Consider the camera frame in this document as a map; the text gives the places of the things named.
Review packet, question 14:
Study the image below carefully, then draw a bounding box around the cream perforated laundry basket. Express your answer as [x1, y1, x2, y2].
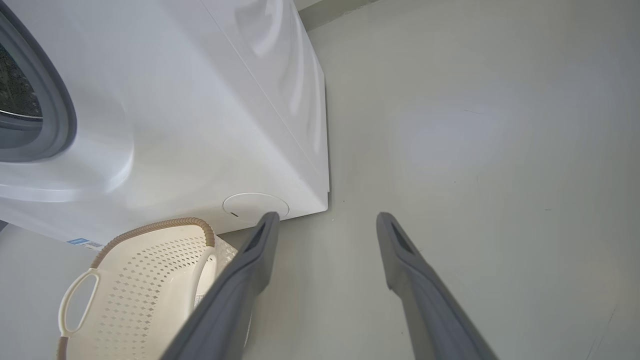
[56, 217, 251, 360]

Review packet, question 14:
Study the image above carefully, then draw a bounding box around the white front-load washing machine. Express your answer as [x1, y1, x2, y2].
[0, 0, 331, 248]

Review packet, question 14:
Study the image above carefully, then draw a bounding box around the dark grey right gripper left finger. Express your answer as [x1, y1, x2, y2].
[160, 211, 281, 360]

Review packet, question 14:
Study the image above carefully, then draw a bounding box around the blue energy label sticker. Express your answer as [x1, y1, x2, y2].
[67, 236, 104, 250]

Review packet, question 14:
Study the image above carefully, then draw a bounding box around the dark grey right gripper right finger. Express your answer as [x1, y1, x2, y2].
[376, 212, 498, 360]

